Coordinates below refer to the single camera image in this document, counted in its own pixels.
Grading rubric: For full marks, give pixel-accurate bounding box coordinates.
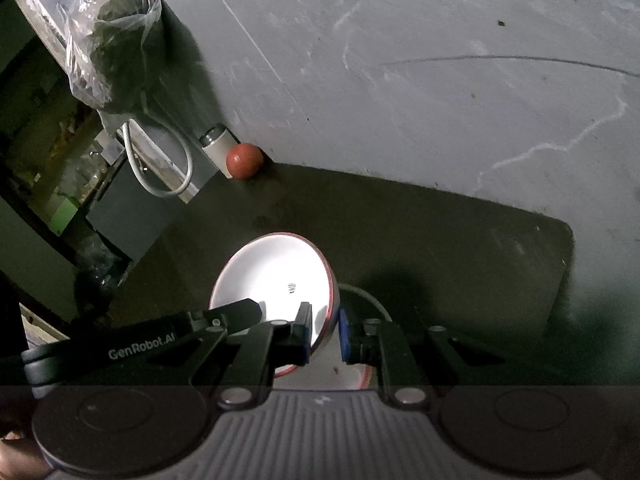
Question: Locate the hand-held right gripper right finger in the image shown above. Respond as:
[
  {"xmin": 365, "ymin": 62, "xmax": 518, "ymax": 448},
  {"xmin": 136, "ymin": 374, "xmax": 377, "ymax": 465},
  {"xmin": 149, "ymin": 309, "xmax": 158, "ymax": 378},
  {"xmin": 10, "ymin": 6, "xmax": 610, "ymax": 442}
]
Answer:
[{"xmin": 337, "ymin": 307, "xmax": 506, "ymax": 407}]

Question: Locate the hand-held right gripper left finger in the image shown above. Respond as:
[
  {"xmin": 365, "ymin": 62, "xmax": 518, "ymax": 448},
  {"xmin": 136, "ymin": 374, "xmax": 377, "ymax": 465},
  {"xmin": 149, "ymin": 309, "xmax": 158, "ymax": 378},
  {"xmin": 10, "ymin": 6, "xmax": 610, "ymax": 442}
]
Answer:
[{"xmin": 191, "ymin": 301, "xmax": 315, "ymax": 407}]

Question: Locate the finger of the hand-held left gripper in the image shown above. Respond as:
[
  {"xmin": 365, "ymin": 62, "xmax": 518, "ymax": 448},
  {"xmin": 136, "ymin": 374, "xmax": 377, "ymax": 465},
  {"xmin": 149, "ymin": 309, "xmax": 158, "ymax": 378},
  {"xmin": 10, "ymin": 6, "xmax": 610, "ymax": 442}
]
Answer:
[{"xmin": 192, "ymin": 298, "xmax": 264, "ymax": 335}]

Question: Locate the person's left hand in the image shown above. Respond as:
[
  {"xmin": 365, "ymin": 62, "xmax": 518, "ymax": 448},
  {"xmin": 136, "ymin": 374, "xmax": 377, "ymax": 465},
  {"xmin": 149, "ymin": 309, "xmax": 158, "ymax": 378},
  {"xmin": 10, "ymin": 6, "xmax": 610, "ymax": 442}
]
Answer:
[{"xmin": 0, "ymin": 407, "xmax": 53, "ymax": 478}]

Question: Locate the black plastic bag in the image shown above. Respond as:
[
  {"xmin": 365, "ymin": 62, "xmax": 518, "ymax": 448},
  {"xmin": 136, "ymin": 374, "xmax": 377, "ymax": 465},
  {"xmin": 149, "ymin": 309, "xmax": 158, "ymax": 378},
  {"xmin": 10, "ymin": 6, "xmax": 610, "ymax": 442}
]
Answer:
[{"xmin": 74, "ymin": 240, "xmax": 132, "ymax": 288}]

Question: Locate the dark grey cabinet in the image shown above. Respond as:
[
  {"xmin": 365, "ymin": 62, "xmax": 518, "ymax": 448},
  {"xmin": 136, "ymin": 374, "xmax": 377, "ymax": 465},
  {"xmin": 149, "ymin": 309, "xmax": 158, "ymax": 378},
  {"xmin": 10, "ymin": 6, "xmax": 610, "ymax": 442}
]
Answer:
[{"xmin": 85, "ymin": 160, "xmax": 222, "ymax": 262}]

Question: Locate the green box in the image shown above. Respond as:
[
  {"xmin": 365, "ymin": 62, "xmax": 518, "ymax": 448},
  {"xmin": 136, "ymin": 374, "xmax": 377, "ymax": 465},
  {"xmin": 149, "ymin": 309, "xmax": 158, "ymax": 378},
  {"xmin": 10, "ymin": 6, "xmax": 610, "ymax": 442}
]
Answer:
[{"xmin": 50, "ymin": 195, "xmax": 84, "ymax": 237}]

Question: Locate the red apple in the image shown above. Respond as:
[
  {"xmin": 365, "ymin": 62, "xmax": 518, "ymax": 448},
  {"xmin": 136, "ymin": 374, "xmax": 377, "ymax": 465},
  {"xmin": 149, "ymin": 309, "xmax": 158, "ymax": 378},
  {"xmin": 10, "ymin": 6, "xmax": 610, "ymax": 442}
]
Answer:
[{"xmin": 226, "ymin": 143, "xmax": 264, "ymax": 181}]

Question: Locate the white cup with metal lid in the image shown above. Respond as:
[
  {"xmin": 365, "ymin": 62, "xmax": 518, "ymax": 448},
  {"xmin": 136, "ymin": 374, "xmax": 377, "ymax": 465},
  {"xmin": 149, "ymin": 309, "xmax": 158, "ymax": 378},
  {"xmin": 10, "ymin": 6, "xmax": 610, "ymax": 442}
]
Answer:
[{"xmin": 199, "ymin": 124, "xmax": 241, "ymax": 180}]

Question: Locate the clear plastic bag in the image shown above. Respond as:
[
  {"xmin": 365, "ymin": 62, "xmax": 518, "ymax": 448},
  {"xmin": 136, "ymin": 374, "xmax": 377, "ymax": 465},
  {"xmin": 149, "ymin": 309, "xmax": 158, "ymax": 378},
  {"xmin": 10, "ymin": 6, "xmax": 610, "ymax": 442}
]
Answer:
[{"xmin": 65, "ymin": 0, "xmax": 164, "ymax": 114}]

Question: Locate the white flexible hose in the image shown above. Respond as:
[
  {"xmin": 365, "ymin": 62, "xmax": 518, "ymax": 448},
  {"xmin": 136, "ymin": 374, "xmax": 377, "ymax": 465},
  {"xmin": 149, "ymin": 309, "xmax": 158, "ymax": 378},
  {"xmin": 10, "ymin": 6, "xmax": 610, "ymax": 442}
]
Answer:
[{"xmin": 122, "ymin": 119, "xmax": 194, "ymax": 197}]

